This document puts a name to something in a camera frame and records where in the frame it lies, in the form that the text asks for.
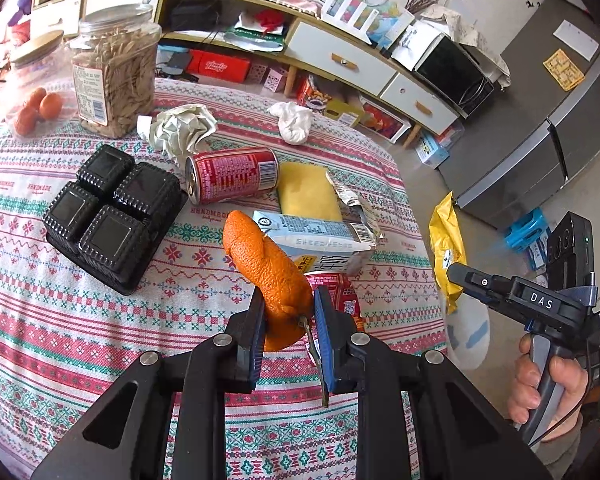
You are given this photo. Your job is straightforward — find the white cabinet drawer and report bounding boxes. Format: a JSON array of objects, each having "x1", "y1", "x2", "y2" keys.
[
  {"x1": 285, "y1": 20, "x2": 396, "y2": 96},
  {"x1": 380, "y1": 72, "x2": 458, "y2": 136}
]

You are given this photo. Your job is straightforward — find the crumpled white paper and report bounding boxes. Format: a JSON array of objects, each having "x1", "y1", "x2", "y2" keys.
[{"x1": 137, "y1": 104, "x2": 218, "y2": 161}]

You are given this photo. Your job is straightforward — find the orange peel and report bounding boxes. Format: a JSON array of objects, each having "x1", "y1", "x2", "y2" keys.
[{"x1": 222, "y1": 210, "x2": 313, "y2": 353}]

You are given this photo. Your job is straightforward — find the yellow plastic bag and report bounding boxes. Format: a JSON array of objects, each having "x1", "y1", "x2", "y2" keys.
[{"x1": 428, "y1": 191, "x2": 468, "y2": 316}]

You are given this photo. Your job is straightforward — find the yellow packet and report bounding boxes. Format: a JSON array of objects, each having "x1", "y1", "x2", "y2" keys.
[{"x1": 277, "y1": 161, "x2": 376, "y2": 226}]

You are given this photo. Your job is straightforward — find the yellow paper note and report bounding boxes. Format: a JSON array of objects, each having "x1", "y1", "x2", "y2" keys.
[{"x1": 543, "y1": 49, "x2": 585, "y2": 92}]

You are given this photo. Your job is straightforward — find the blue and white small box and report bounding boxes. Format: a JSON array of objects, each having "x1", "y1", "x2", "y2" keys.
[{"x1": 415, "y1": 132, "x2": 451, "y2": 168}]

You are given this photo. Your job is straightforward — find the long wooden cabinet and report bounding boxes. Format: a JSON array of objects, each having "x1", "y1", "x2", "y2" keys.
[{"x1": 82, "y1": 0, "x2": 461, "y2": 148}]

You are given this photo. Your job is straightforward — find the crumpled white tissue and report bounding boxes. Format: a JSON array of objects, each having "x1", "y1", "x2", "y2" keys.
[{"x1": 268, "y1": 101, "x2": 314, "y2": 146}]

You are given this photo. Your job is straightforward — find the person's right hand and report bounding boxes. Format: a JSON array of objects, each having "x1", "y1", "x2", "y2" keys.
[{"x1": 510, "y1": 335, "x2": 588, "y2": 426}]

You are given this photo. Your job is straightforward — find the patterned red and green tablecloth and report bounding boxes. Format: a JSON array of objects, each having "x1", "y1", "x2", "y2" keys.
[{"x1": 0, "y1": 77, "x2": 448, "y2": 480}]

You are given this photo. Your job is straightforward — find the glass jar with wooden lid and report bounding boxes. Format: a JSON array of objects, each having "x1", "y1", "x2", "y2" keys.
[{"x1": 10, "y1": 30, "x2": 66, "y2": 81}]

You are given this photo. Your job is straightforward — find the black and white microwave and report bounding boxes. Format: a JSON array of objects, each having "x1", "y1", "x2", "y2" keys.
[{"x1": 412, "y1": 35, "x2": 496, "y2": 120}]

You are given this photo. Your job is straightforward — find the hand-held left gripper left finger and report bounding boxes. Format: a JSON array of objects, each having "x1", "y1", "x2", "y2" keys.
[{"x1": 30, "y1": 285, "x2": 268, "y2": 480}]

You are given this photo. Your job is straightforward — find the red drink can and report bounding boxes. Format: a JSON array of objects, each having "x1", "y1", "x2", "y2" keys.
[{"x1": 185, "y1": 147, "x2": 280, "y2": 207}]

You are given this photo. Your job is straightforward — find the white and blue carton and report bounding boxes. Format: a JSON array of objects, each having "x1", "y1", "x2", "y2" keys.
[{"x1": 252, "y1": 210, "x2": 381, "y2": 276}]

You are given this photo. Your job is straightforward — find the grey refrigerator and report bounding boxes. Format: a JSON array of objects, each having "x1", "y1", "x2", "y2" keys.
[{"x1": 437, "y1": 0, "x2": 600, "y2": 231}]

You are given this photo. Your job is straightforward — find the white paper note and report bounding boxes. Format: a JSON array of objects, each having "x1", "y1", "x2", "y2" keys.
[{"x1": 553, "y1": 20, "x2": 600, "y2": 61}]

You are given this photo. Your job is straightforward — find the black plastic tray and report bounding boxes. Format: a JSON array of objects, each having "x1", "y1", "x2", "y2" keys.
[{"x1": 43, "y1": 144, "x2": 188, "y2": 296}]

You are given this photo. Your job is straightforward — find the red bag with logo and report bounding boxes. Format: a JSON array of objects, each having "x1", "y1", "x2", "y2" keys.
[{"x1": 187, "y1": 50, "x2": 251, "y2": 86}]

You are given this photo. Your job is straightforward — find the red snack wrapper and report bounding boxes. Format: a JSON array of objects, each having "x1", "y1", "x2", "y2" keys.
[{"x1": 305, "y1": 270, "x2": 366, "y2": 332}]

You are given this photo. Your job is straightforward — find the white slatted rack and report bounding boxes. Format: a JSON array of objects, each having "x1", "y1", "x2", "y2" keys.
[{"x1": 321, "y1": 0, "x2": 376, "y2": 43}]

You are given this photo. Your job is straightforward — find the white floor mat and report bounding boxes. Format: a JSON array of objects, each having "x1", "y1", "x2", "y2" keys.
[{"x1": 447, "y1": 300, "x2": 491, "y2": 368}]

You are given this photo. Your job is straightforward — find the clear jar of sunflower seeds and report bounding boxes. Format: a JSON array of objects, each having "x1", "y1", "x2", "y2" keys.
[{"x1": 70, "y1": 4, "x2": 162, "y2": 139}]

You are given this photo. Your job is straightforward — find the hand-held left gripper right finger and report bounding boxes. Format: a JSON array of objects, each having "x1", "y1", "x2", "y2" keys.
[{"x1": 312, "y1": 285, "x2": 553, "y2": 480}]

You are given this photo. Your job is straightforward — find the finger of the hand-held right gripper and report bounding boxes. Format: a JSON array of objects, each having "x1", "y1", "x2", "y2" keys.
[{"x1": 446, "y1": 262, "x2": 518, "y2": 306}]

